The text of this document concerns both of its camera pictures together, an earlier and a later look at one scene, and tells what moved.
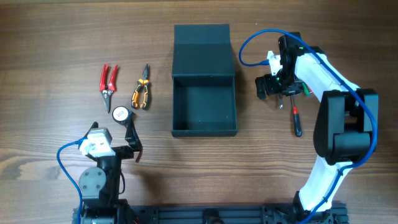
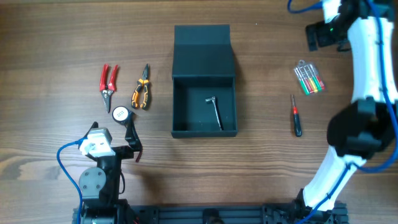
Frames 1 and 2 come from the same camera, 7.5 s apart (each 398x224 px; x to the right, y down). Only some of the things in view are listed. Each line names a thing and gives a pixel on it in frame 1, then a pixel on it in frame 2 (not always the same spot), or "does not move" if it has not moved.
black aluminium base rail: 270,213 does not move
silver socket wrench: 281,105 to 212,99
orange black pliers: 144,81 does not move
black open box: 204,88 does not move
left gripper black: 119,150 does not move
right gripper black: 268,84 to 313,38
